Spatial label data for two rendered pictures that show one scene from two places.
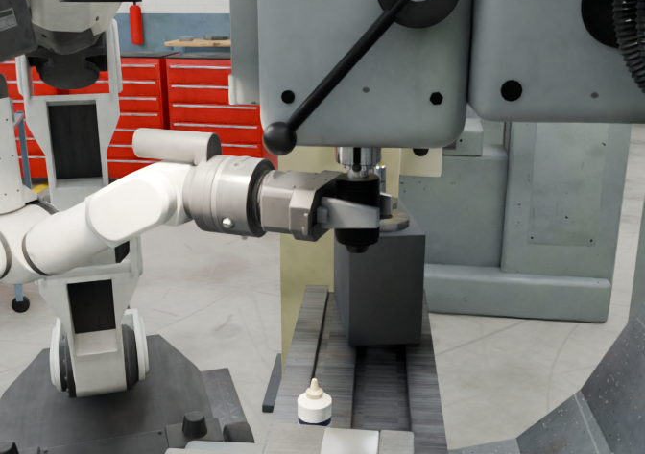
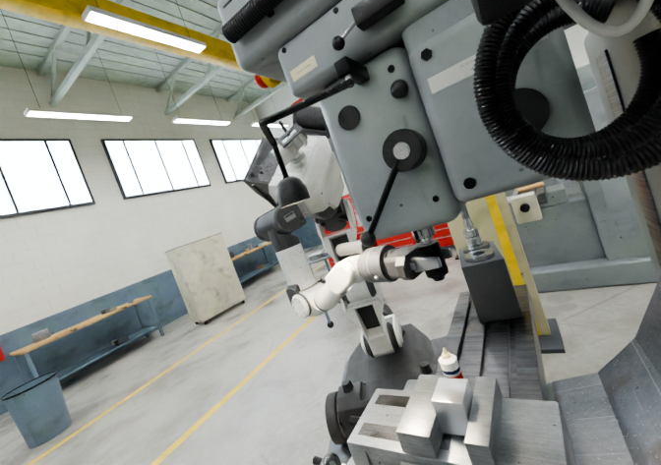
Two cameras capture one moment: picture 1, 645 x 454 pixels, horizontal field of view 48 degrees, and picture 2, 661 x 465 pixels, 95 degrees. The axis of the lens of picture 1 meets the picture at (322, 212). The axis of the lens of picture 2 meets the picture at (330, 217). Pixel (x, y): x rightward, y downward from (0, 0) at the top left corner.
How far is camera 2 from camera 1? 21 cm
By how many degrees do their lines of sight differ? 31
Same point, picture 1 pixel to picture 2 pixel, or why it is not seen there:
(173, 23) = not seen: hidden behind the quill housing
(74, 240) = (328, 295)
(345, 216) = (423, 264)
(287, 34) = (360, 192)
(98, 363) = (379, 341)
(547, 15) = (474, 139)
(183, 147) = (353, 248)
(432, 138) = (442, 218)
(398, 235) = (488, 261)
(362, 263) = (472, 279)
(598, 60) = not seen: hidden behind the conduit
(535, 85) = (482, 176)
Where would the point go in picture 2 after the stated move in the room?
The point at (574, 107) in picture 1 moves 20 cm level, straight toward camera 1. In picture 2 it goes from (511, 180) to (458, 218)
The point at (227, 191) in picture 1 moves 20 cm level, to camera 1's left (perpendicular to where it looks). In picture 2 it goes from (372, 263) to (304, 279)
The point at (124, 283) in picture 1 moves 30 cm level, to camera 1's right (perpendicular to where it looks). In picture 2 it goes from (378, 305) to (446, 294)
